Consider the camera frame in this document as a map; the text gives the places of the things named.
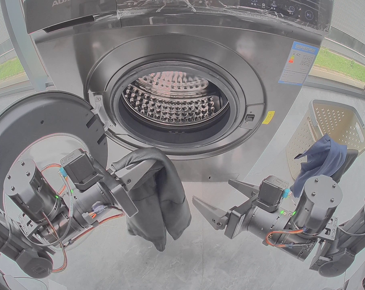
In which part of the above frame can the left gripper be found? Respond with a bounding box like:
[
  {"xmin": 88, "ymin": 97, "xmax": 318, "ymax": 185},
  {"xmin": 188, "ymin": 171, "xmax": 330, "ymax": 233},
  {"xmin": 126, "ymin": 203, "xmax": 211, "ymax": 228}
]
[{"xmin": 67, "ymin": 159, "xmax": 163, "ymax": 232}]

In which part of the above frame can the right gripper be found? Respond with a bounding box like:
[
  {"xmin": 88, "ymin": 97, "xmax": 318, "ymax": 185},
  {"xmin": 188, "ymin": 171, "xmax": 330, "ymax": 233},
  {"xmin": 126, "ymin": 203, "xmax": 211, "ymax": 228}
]
[{"xmin": 192, "ymin": 178, "xmax": 292, "ymax": 244}]

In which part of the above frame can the washing machine door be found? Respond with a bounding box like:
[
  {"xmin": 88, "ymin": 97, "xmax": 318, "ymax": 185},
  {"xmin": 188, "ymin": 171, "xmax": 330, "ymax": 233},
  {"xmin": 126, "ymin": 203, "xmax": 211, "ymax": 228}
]
[{"xmin": 0, "ymin": 91, "xmax": 109, "ymax": 254}]

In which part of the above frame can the cream laundry basket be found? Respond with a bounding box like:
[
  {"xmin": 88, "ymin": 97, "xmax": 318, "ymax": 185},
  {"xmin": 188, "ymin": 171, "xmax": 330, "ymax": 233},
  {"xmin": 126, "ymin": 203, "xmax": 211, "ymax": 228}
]
[{"xmin": 286, "ymin": 99, "xmax": 365, "ymax": 181}]

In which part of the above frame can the grey washing machine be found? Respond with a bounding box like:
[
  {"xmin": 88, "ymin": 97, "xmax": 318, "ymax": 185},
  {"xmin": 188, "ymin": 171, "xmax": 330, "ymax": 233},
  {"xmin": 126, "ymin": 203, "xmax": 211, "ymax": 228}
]
[{"xmin": 23, "ymin": 0, "xmax": 335, "ymax": 183}]

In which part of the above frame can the dark blue garment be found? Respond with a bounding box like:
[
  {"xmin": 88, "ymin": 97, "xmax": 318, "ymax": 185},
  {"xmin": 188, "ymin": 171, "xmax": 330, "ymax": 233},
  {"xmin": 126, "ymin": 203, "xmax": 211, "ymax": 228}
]
[{"xmin": 292, "ymin": 134, "xmax": 348, "ymax": 197}]

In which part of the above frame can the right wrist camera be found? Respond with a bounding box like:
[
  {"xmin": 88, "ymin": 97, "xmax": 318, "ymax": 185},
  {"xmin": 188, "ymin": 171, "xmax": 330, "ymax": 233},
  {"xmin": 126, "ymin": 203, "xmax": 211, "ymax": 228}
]
[{"xmin": 254, "ymin": 175, "xmax": 292, "ymax": 212}]

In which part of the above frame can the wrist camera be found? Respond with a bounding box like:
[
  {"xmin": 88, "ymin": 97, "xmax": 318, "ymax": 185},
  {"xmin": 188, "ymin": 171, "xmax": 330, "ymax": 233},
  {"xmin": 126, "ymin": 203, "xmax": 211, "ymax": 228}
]
[
  {"xmin": 61, "ymin": 149, "xmax": 105, "ymax": 191},
  {"xmin": 254, "ymin": 175, "xmax": 292, "ymax": 212}
]

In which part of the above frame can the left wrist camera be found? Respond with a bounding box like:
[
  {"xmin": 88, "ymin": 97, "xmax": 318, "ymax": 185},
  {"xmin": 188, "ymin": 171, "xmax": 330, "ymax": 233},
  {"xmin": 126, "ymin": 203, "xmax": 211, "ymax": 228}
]
[{"xmin": 61, "ymin": 149, "xmax": 105, "ymax": 191}]

